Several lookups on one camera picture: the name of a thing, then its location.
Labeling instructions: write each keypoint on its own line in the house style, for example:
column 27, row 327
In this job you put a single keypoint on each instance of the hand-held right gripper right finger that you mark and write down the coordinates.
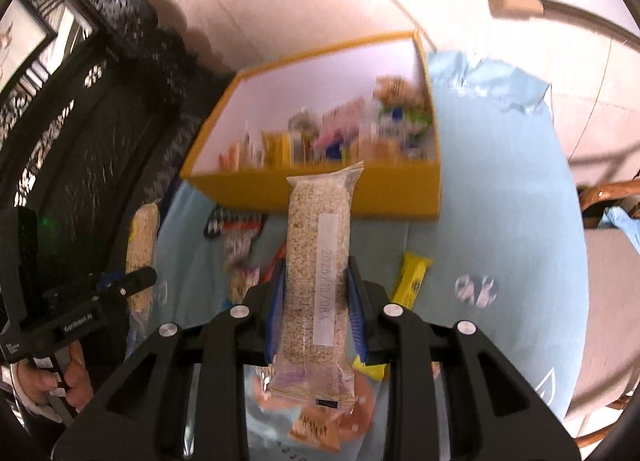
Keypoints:
column 356, row 311

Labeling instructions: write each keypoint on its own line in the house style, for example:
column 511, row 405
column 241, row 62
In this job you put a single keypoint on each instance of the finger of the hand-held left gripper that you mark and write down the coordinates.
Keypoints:
column 137, row 280

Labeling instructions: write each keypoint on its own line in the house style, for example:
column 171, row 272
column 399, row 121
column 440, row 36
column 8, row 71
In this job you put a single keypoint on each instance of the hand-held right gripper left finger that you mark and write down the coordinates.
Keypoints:
column 272, row 311

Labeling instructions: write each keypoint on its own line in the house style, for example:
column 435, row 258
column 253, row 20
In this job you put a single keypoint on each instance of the long clear cereal bar packet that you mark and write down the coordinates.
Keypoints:
column 142, row 241

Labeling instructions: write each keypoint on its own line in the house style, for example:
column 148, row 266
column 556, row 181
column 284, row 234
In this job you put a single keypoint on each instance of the long clear sesame bar packet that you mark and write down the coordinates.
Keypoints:
column 315, row 251

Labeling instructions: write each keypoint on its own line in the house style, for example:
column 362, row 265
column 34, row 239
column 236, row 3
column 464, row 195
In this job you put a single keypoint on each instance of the yellow cardboard box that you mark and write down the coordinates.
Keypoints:
column 400, row 191

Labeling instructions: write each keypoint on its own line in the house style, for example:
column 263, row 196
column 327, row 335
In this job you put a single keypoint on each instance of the person's left hand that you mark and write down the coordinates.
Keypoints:
column 77, row 381

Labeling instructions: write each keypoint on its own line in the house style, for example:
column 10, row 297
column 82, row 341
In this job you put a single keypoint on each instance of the purple-edged cracker packet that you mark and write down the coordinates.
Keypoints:
column 245, row 283

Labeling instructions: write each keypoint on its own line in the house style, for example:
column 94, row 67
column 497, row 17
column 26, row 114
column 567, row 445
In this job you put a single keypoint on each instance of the yellow snack bar packet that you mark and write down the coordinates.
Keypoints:
column 410, row 281

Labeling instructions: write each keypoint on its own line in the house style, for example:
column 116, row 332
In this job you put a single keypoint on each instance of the small red-cornered cracker packet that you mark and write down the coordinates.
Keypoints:
column 240, row 241

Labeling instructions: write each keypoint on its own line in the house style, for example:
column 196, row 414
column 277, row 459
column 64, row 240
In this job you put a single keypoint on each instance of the peach round snack packet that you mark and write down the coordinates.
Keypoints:
column 362, row 413

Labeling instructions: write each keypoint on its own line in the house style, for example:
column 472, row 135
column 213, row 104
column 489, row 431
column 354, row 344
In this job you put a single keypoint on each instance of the orange cracker packet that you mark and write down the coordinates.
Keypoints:
column 312, row 428

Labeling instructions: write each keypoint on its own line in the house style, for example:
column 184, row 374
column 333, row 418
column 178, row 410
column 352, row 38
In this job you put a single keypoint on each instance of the dark carved wooden furniture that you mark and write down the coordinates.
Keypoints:
column 90, row 141

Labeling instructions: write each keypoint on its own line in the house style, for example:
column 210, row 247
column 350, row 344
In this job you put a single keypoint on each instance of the light blue printed blanket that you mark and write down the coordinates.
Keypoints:
column 500, row 241

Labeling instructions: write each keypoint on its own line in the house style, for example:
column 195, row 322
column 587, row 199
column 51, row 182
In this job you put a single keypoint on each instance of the pile of assorted snack packets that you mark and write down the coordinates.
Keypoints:
column 350, row 126

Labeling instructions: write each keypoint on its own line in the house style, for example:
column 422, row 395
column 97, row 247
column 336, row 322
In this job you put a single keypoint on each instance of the beige chair cushion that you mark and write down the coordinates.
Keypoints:
column 610, row 316

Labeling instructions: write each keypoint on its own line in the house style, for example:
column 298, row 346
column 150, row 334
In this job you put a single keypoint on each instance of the rattan chair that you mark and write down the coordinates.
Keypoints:
column 607, row 191

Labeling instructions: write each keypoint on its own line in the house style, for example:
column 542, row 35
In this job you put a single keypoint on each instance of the light blue cloth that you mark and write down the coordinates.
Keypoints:
column 622, row 221

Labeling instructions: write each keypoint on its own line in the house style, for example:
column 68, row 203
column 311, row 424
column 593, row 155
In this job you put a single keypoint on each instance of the framed wall picture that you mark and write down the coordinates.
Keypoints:
column 20, row 41

